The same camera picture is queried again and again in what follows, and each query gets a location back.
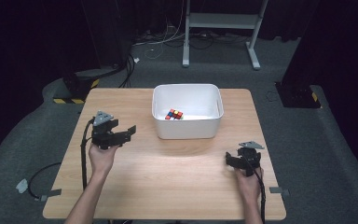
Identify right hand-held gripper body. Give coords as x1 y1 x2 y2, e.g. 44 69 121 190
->
237 140 266 177

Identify long grey tape strip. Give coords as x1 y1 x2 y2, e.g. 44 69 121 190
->
38 188 62 203

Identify short grey tape strip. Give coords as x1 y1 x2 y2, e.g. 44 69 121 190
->
268 186 291 197

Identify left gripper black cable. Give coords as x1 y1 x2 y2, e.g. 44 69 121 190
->
79 117 96 191

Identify person's left hand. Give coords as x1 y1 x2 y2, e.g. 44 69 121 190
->
88 143 121 181

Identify black base with yellow edge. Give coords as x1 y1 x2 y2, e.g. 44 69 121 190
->
274 81 323 109

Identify multicoloured puzzle cube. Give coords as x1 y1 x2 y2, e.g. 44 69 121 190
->
164 108 185 121

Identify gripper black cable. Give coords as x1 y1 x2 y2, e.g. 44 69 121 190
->
79 117 96 191
252 167 268 224

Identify thick black cables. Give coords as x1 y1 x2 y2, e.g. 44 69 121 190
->
117 53 137 89

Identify thin white cable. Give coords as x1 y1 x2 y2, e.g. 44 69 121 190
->
132 0 186 61

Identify black floor cable loop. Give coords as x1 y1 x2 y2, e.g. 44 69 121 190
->
27 161 62 201

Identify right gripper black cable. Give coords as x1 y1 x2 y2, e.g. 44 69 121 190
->
252 167 268 224

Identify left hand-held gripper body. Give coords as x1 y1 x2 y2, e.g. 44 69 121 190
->
89 110 120 151

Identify person's right hand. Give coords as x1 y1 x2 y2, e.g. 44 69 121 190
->
233 165 264 202

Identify black base with yellow stripes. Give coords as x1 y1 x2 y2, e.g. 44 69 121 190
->
52 69 102 105

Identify bundle of floor cables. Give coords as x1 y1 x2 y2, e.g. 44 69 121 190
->
132 18 251 50

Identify white plastic bin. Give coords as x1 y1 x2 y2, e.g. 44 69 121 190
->
151 83 225 140

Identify white metal stand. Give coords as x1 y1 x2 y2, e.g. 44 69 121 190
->
182 0 269 71

